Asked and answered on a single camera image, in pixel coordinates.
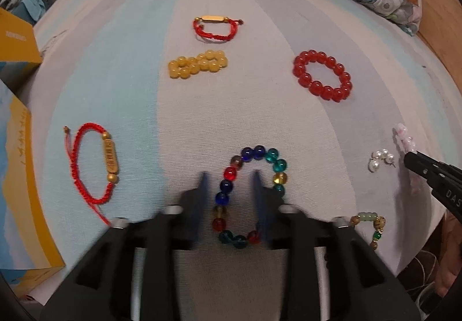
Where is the multicolour glass bead bracelet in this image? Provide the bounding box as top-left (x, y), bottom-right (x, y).
top-left (210, 144), bottom-right (289, 250)

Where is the red cord bracelet gold bar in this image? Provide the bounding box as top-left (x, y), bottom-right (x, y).
top-left (193, 15), bottom-right (244, 42)

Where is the red cord bracelet gold tube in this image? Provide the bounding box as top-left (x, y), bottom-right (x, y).
top-left (63, 121), bottom-right (120, 226)

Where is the wooden bed frame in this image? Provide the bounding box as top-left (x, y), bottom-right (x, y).
top-left (418, 0), bottom-right (461, 88)

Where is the red bead bracelet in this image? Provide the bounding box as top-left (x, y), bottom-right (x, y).
top-left (292, 49), bottom-right (353, 103)

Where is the striped bed sheet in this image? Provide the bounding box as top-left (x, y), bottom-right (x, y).
top-left (17, 0), bottom-right (462, 307)

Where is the teal suitcase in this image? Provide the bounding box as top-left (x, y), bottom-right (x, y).
top-left (10, 0), bottom-right (46, 26)

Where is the white pearl earring cluster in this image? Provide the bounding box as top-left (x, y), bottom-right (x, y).
top-left (368, 149), bottom-right (396, 173)

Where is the green brown bead bracelet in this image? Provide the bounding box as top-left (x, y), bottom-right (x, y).
top-left (348, 211), bottom-right (387, 251)

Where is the pink white bead bracelet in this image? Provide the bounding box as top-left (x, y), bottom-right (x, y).
top-left (393, 122), bottom-right (423, 195)

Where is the yellow blue cardboard box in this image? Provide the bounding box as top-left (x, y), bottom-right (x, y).
top-left (1, 10), bottom-right (64, 297)

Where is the right hand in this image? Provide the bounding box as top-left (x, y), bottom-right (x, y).
top-left (435, 212), bottom-right (462, 298)

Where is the yellow bead bracelet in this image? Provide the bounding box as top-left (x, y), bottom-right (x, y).
top-left (167, 49), bottom-right (229, 80)

